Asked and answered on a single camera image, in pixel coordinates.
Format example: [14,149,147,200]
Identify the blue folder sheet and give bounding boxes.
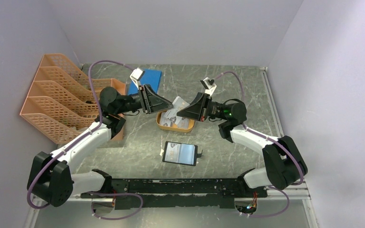
[127,69,163,95]

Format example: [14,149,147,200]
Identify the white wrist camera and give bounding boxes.
[130,67,145,87]
[200,77,217,96]

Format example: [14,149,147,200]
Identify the white VIP card stack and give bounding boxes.
[161,113,193,130]

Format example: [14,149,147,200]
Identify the black leather card holder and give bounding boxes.
[162,141,203,166]

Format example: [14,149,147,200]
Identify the yellow oval tray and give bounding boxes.
[156,112,195,133]

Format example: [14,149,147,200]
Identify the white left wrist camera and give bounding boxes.
[130,67,145,87]

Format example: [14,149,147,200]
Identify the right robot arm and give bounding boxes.
[176,93,308,197]

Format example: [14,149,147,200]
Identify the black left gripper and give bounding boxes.
[115,84,174,114]

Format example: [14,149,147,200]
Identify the peach plastic file organizer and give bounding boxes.
[19,53,127,145]

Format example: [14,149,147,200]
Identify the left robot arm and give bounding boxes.
[27,85,173,209]

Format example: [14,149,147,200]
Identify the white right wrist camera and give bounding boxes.
[200,77,217,96]

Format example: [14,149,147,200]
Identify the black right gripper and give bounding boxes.
[176,92,226,122]

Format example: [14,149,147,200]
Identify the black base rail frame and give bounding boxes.
[80,171,268,210]

